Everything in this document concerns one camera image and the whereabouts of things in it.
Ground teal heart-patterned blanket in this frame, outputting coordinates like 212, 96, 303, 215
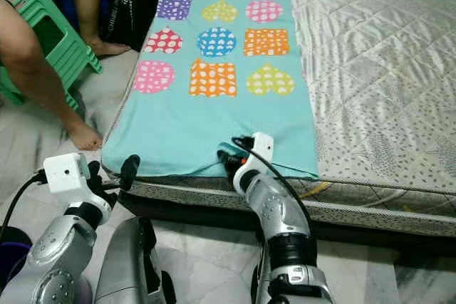
100, 0, 320, 179

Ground grey robot left leg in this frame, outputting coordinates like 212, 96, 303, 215
93, 216, 177, 304

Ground grey robot leg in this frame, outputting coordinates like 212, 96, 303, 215
93, 216, 177, 304
249, 243, 273, 304

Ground grey robot right leg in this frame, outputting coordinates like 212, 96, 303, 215
249, 243, 273, 304

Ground purple plastic bucket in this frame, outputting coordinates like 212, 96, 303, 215
0, 225, 31, 295

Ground green plastic stool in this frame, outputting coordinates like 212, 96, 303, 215
0, 0, 103, 107

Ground black bag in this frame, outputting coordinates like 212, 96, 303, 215
99, 0, 173, 53

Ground dark bed base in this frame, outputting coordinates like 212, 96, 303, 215
113, 189, 456, 256

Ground quilted beige mattress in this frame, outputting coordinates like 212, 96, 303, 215
113, 0, 456, 238

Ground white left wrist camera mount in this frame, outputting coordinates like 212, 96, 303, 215
42, 152, 112, 209

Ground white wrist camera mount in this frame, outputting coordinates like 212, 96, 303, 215
42, 152, 112, 209
233, 131, 276, 195

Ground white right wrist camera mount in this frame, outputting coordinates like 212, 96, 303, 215
233, 131, 276, 195

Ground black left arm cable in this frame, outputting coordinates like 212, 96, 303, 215
0, 169, 48, 248

